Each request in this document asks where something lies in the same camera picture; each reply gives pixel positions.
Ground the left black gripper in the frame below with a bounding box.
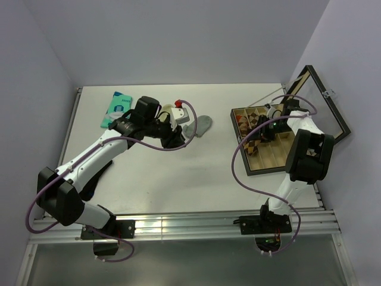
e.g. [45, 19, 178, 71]
[144, 117, 186, 150]

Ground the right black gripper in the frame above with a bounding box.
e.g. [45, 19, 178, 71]
[247, 114, 292, 144]

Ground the brown argyle sock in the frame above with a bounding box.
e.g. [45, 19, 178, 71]
[243, 139, 261, 156]
[248, 111, 261, 130]

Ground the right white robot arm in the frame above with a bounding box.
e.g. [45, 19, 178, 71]
[251, 99, 335, 232]

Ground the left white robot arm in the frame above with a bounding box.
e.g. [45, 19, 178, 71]
[37, 96, 189, 238]

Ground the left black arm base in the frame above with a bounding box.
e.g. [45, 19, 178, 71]
[80, 219, 136, 261]

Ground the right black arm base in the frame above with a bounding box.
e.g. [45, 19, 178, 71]
[233, 214, 292, 252]

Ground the black compartment storage box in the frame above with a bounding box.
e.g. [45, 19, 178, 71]
[230, 65, 351, 176]

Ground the rolled brown argyle sock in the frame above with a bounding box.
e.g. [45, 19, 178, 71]
[248, 111, 261, 130]

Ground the rolled orange argyle sock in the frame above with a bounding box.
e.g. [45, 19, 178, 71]
[236, 115, 251, 138]

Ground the teal patterned sock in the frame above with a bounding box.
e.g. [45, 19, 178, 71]
[100, 91, 133, 128]

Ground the cream ankle sock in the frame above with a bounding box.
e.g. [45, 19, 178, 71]
[161, 104, 174, 113]

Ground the grey ankle sock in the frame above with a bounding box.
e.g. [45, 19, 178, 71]
[183, 115, 213, 139]

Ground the black blue sock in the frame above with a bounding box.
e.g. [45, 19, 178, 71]
[79, 160, 113, 201]

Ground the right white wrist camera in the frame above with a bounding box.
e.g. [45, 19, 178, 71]
[264, 103, 278, 119]

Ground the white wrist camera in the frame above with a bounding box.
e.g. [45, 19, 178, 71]
[170, 107, 190, 125]
[264, 103, 278, 119]

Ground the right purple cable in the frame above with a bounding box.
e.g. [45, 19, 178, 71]
[231, 94, 318, 256]

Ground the purple cable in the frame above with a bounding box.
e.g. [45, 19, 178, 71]
[25, 100, 199, 263]
[231, 94, 318, 256]

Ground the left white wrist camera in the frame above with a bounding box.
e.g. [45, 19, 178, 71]
[170, 107, 190, 125]

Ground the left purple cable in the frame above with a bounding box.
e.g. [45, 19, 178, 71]
[25, 100, 199, 263]

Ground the aluminium frame rail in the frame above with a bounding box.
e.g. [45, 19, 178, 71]
[29, 208, 341, 244]

